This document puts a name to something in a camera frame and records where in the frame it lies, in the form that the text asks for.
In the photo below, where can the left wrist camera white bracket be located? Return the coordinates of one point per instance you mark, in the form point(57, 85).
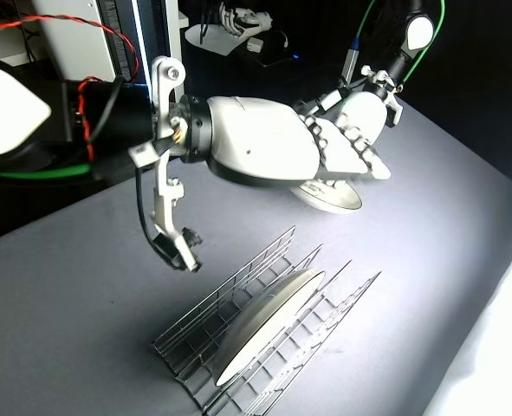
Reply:
point(395, 110)

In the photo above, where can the black device with blue light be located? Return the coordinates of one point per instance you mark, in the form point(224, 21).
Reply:
point(277, 52)

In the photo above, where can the spare skeletal robot hand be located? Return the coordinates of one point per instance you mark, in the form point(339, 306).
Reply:
point(238, 19)

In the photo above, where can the small white power adapter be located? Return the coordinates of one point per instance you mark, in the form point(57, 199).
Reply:
point(254, 45)

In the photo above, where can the white and black robot column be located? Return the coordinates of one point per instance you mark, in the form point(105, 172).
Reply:
point(78, 39)

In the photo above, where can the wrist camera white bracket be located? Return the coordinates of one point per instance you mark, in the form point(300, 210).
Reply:
point(164, 203)
point(395, 110)

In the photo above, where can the white stand board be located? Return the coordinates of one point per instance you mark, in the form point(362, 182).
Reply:
point(212, 39)

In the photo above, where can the cream plate with dark rim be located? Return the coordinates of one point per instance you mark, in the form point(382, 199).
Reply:
point(333, 201)
point(268, 329)

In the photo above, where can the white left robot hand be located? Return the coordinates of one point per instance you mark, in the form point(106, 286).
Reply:
point(366, 112)

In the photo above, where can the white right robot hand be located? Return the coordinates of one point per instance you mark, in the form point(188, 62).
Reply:
point(260, 134)

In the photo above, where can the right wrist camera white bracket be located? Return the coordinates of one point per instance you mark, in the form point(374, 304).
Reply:
point(164, 203)

